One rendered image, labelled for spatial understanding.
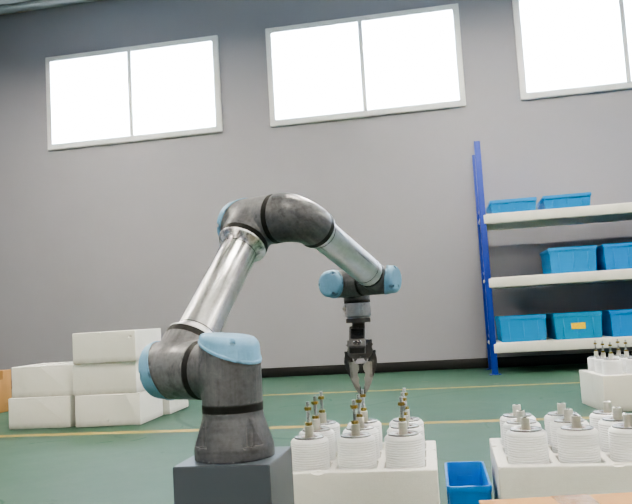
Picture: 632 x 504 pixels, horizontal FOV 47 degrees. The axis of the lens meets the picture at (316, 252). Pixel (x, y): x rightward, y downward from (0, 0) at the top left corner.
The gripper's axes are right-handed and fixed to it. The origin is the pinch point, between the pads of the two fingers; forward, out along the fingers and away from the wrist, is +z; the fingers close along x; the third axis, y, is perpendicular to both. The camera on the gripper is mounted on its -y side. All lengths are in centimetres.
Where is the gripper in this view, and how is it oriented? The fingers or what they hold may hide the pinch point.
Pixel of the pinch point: (362, 389)
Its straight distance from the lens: 209.3
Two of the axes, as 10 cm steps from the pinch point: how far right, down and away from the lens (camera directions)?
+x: -10.0, 0.6, 0.6
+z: 0.6, 9.9, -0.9
